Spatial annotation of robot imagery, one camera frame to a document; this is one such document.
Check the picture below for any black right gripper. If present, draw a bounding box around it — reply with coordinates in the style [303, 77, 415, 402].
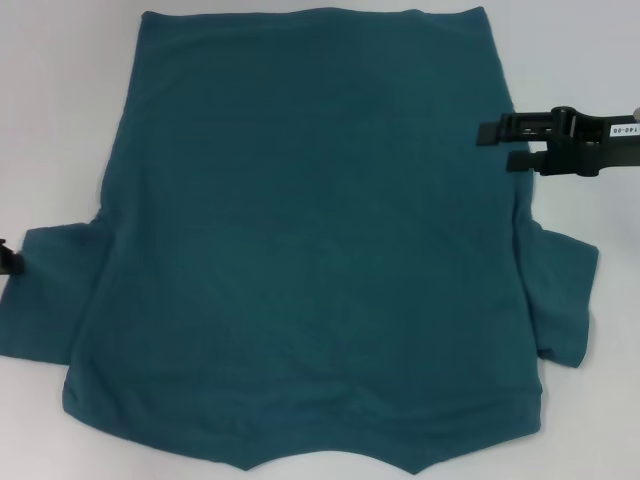
[477, 104, 640, 179]

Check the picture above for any teal blue t-shirt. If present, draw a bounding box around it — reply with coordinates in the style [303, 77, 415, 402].
[0, 7, 601, 474]

